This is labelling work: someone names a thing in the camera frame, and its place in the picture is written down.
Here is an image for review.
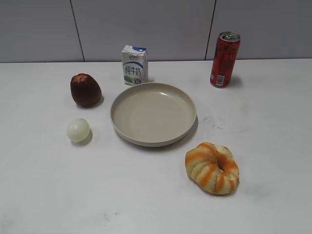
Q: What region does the beige round plate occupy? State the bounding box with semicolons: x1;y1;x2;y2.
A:
110;82;197;147

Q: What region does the dark red egg-shaped fruit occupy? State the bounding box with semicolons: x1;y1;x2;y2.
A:
70;73;102;107

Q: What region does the white egg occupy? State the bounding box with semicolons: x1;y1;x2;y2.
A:
66;118;90;142

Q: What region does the white milk carton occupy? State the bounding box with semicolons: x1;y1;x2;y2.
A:
121;45;148;86

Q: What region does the orange striped bagel bread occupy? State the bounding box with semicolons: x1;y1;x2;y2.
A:
185;142;239;195

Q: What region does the red soda can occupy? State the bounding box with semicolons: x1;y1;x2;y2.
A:
210;31;240;88

